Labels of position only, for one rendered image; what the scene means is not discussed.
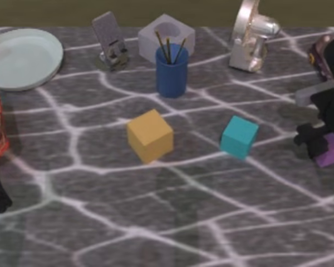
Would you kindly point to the teal cube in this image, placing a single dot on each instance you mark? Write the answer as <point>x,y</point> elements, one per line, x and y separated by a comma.
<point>238,137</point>

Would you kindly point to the yellow cube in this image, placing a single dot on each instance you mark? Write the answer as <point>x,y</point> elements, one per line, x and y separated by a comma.
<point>150,136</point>

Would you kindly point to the purple printed box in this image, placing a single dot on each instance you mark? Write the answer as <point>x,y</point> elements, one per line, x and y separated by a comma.
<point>318,58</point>

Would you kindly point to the light blue round plate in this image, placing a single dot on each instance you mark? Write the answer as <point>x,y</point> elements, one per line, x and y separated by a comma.
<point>22,58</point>

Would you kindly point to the blue cylindrical cup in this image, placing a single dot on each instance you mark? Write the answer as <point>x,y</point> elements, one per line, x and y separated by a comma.
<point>171,78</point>

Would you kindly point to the thin dark stick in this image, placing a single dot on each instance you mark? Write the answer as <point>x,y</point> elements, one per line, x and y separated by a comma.
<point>180,51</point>
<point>161,46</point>
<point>168,50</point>

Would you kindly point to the white cube holder round hole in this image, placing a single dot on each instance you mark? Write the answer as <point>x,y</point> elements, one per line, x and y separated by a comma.
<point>150,39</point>

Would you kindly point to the grey phone stand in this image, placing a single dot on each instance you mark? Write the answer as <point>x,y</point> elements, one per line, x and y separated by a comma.
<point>107,30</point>

